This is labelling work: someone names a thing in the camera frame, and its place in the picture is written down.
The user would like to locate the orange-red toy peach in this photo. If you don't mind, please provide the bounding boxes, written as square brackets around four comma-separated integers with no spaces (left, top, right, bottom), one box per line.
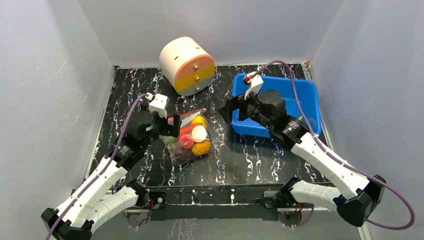
[178,134,195,150]

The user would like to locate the dark red toy fruit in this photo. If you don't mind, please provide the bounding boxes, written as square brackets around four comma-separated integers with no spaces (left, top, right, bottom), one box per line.
[172,146,195,165]

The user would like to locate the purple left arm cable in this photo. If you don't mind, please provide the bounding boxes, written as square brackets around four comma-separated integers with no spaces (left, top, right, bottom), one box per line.
[44,93,153,240]

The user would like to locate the yellow toy pear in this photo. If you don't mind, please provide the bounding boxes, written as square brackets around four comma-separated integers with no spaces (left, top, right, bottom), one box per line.
[191,114,208,128]

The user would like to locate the clear orange-zip bag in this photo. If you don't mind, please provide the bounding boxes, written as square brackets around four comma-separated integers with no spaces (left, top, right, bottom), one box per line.
[160,108,213,166]

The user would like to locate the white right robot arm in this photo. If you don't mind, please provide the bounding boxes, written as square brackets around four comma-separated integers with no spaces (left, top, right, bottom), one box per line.
[217,90,385,227]

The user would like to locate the white toy onion half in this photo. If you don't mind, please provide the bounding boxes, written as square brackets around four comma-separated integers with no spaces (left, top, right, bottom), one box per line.
[191,125,209,143]

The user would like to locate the blue plastic bin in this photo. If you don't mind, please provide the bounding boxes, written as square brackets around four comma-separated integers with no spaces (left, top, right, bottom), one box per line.
[231,73,322,138]

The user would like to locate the cylindrical wooden drawer box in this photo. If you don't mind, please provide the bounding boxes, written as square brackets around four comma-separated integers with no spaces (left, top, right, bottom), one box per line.
[159,36,216,97]

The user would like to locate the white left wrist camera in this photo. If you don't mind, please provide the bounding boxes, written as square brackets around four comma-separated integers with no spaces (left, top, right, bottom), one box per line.
[145,92,170,119]

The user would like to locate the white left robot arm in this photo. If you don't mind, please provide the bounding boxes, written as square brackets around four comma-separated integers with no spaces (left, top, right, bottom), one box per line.
[41,110,181,240]

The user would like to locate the orange toy lemon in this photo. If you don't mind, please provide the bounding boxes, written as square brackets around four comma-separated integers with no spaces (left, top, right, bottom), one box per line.
[191,140,212,156]

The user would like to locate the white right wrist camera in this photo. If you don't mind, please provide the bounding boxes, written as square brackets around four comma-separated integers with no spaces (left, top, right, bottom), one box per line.
[243,71,264,100]

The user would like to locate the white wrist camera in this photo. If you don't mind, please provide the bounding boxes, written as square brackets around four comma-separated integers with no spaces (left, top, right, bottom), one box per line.
[145,92,170,119]
[243,71,264,100]

